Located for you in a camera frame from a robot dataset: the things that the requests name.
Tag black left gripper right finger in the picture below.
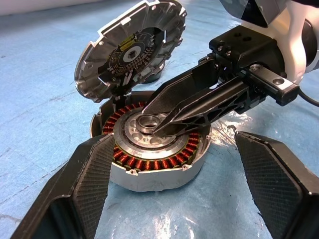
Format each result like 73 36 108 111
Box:
234 130 319 239

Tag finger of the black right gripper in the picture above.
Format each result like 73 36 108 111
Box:
152 75 251 138
142 58 220 116

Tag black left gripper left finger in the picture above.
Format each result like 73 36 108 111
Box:
9 133 116 239

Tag grey motor housing copper windings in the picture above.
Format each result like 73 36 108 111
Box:
89 91 212 192

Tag silver hinged motor lid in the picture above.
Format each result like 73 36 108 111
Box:
74 0 187 104

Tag blue plastic table cover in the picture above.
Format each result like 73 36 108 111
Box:
0 0 319 239

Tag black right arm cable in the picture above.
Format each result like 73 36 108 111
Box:
298 89 319 107

